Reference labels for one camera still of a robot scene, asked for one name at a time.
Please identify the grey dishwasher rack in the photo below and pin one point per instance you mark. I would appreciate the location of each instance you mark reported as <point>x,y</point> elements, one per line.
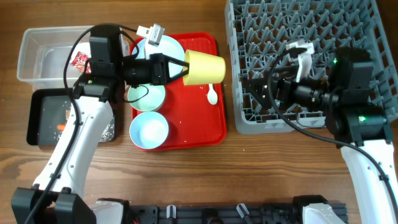
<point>258,31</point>

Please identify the white rice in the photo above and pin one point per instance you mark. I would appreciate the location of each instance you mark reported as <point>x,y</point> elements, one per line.
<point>108,134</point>

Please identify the small light blue bowl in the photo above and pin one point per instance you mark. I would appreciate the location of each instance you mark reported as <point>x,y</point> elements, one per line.
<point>149,130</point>

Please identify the large light blue plate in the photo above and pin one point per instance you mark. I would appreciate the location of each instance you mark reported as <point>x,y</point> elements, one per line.
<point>168,46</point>

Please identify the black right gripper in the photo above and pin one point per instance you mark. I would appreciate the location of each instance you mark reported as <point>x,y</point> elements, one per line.
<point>275,93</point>

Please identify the black plastic bin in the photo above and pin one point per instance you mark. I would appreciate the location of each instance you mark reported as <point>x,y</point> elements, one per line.
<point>44,109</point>

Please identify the clear plastic bin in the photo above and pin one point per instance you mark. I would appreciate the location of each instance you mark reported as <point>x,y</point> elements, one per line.
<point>43,55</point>

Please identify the mint green bowl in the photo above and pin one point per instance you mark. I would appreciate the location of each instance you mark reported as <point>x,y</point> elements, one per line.
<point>146,97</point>

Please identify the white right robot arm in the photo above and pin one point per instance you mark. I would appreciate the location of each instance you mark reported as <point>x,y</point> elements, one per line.
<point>360,129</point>

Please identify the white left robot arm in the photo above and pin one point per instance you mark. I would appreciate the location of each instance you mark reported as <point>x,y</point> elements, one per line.
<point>56,196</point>

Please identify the red plastic tray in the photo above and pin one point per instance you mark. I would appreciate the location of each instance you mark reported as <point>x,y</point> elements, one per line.
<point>193,121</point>

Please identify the red snack wrapper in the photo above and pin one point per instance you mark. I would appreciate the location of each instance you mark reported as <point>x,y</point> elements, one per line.
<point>79,60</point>

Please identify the orange carrot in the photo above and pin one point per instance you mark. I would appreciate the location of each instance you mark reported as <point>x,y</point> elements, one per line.
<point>61,127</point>

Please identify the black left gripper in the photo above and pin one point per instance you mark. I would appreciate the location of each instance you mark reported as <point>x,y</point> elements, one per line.
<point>160,67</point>

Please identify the brown food scrap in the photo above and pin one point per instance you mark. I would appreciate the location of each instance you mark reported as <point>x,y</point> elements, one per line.
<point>67,114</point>

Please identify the white plastic spoon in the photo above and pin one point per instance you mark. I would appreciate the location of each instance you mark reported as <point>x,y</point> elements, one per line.
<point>212,95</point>

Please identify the yellow plastic cup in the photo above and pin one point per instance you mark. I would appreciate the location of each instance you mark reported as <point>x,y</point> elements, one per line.
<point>203,68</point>

